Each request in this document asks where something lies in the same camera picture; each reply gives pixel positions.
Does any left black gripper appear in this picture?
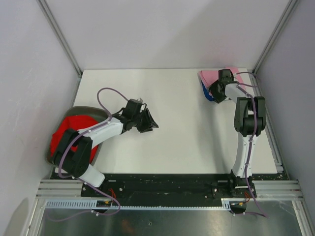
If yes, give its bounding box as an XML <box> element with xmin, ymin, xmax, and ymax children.
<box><xmin>132</xmin><ymin>108</ymin><xmax>158</xmax><ymax>133</ymax></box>

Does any pink t shirt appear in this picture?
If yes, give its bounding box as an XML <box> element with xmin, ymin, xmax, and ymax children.
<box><xmin>198</xmin><ymin>67</ymin><xmax>244</xmax><ymax>88</ymax></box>

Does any blue printed t shirt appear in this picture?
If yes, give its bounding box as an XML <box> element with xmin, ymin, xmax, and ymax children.
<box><xmin>200</xmin><ymin>81</ymin><xmax>232</xmax><ymax>103</ymax></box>

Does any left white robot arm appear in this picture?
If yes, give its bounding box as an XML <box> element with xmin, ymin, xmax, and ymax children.
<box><xmin>48</xmin><ymin>99</ymin><xmax>158</xmax><ymax>197</ymax></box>

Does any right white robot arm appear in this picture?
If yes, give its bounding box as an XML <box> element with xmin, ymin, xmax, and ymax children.
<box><xmin>209</xmin><ymin>69</ymin><xmax>266</xmax><ymax>197</ymax></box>

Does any grey plastic tray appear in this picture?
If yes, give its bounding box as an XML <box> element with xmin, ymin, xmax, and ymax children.
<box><xmin>46</xmin><ymin>106</ymin><xmax>107</xmax><ymax>162</ymax></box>

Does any red t shirt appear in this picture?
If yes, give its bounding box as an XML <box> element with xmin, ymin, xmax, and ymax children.
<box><xmin>49</xmin><ymin>115</ymin><xmax>98</xmax><ymax>166</ymax></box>

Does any right aluminium frame post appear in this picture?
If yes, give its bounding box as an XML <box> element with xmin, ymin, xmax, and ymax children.
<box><xmin>252</xmin><ymin>0</ymin><xmax>300</xmax><ymax>73</ymax></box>

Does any aluminium frame post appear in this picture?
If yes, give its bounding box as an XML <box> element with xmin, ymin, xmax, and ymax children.
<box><xmin>36</xmin><ymin>0</ymin><xmax>83</xmax><ymax>76</ymax></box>
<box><xmin>252</xmin><ymin>0</ymin><xmax>300</xmax><ymax>73</ymax></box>

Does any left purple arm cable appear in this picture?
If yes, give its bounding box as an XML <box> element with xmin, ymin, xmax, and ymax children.
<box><xmin>58</xmin><ymin>88</ymin><xmax>131</xmax><ymax>179</ymax></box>

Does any white slotted cable duct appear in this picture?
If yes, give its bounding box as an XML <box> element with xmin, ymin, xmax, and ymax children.
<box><xmin>44</xmin><ymin>198</ymin><xmax>247</xmax><ymax>211</ymax></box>

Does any left aluminium frame post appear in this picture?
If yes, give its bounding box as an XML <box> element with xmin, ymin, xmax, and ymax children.
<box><xmin>36</xmin><ymin>0</ymin><xmax>83</xmax><ymax>76</ymax></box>

